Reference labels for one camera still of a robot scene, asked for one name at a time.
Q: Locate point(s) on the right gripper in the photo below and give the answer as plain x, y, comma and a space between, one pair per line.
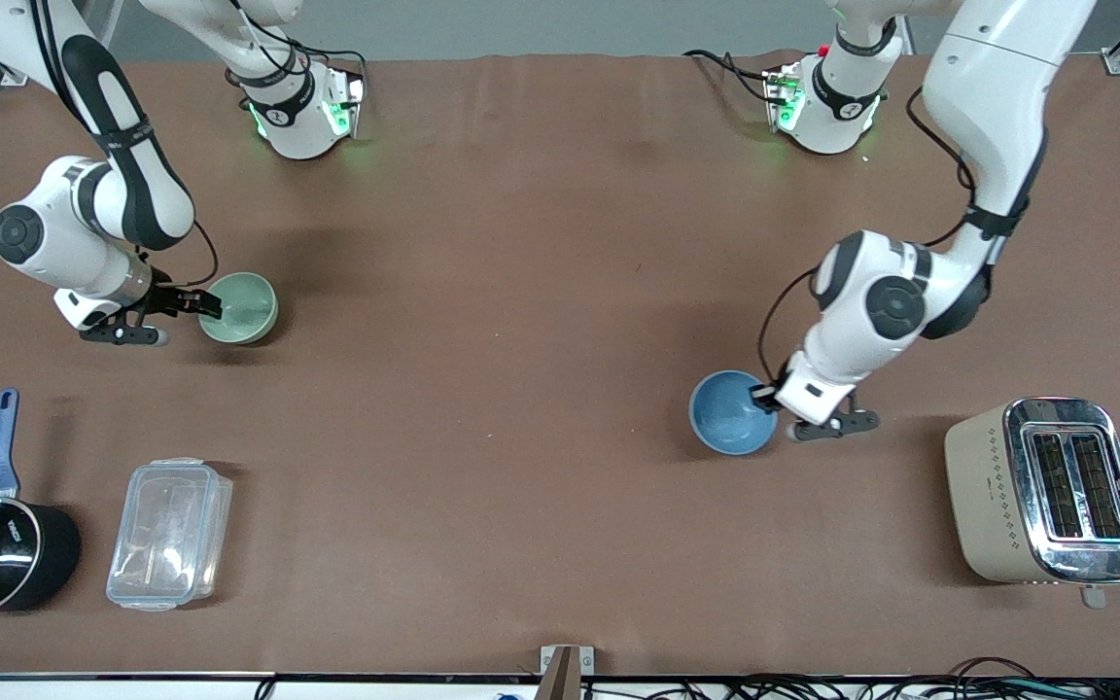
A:
167, 298

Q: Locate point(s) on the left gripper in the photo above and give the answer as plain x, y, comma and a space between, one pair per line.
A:
767, 394

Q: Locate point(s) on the blue bowl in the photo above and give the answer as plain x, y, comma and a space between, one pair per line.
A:
727, 413

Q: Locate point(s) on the green bowl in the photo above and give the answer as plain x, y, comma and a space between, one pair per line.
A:
247, 311

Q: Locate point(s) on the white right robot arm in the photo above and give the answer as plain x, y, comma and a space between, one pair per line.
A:
113, 209

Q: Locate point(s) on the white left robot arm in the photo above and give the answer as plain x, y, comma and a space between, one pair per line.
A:
895, 306

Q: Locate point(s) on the clear plastic food container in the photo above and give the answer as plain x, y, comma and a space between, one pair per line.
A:
169, 535

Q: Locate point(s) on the beige chrome toaster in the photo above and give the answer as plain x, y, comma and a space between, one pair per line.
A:
993, 496

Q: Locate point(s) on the metal base connector box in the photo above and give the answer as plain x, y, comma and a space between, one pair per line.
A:
782, 97
344, 107

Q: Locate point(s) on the metal bracket at table edge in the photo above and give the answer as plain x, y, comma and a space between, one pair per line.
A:
567, 671

